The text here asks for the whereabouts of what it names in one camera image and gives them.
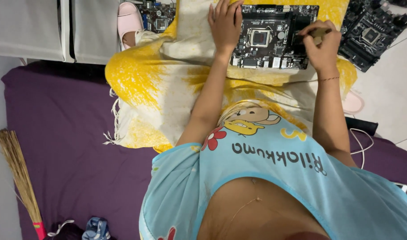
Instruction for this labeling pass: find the white cabinet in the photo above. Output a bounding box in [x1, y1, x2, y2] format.
[0, 0, 121, 65]

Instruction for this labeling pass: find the person's right hand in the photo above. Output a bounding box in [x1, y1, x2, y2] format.
[297, 20, 341, 76]

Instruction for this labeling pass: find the dark bag with white string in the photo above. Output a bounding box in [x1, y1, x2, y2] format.
[43, 219, 86, 240]

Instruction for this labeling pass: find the yellow and white fringed cloth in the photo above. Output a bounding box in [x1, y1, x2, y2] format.
[103, 0, 358, 154]

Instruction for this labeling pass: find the person's left hand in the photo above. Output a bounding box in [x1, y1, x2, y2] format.
[208, 0, 245, 56]

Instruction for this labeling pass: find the black motherboard with silver socket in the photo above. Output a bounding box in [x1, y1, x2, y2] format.
[230, 4, 320, 70]

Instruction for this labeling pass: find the light blue cartoon print shirt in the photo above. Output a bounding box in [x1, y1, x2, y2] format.
[139, 100, 407, 240]

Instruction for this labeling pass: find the brush with brown handle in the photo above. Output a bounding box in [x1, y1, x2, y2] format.
[293, 28, 333, 45]

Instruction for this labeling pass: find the purple mattress sheet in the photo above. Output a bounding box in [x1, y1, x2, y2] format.
[1, 61, 407, 240]

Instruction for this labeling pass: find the black rectangular pouch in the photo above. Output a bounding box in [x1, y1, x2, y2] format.
[345, 116, 379, 136]

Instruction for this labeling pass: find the white cable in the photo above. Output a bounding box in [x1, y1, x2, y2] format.
[349, 128, 375, 169]

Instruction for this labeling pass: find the black motherboard with large heatsinks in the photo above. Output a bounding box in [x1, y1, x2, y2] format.
[337, 0, 407, 73]

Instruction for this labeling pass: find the thin gold necklace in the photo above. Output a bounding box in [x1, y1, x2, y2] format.
[229, 179, 263, 222]

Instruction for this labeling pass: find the pink slipper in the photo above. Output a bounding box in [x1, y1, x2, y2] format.
[117, 2, 145, 51]
[341, 89, 365, 116]

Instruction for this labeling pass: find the black motherboard with blue slots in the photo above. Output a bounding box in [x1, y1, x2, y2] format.
[136, 0, 177, 34]

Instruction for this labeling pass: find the straw broom with red band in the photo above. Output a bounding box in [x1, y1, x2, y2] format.
[0, 129, 48, 240]

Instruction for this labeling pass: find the blue denim cloth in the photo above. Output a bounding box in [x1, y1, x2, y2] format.
[82, 217, 111, 240]

